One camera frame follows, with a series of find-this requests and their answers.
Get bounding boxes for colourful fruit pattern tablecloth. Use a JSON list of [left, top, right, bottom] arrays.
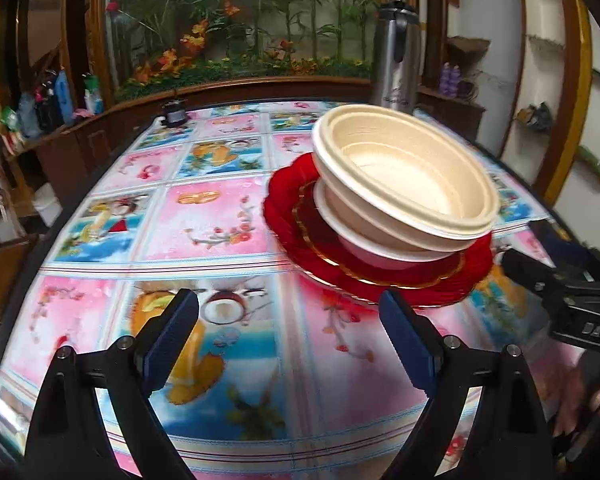
[[0, 100, 589, 480]]

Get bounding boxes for purple bottles on shelf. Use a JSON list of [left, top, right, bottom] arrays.
[[438, 62, 462, 99]]

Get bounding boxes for small black round device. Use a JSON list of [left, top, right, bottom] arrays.
[[162, 99, 188, 128]]

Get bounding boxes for red scalloped plate gold rim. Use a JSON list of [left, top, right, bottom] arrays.
[[262, 153, 494, 308]]

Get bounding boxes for blue water container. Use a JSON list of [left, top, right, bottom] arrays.
[[55, 70, 74, 126]]

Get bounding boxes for beige plastic bowl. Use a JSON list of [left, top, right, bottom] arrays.
[[312, 104, 500, 240], [320, 177, 480, 252]]

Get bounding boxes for white plastic bucket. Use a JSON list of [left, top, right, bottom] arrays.
[[32, 183, 62, 228]]

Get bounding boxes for glass flower display cabinet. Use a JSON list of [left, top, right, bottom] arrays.
[[97, 0, 392, 102]]

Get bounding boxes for stainless steel thermos jug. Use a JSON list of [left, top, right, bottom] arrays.
[[370, 0, 422, 114]]

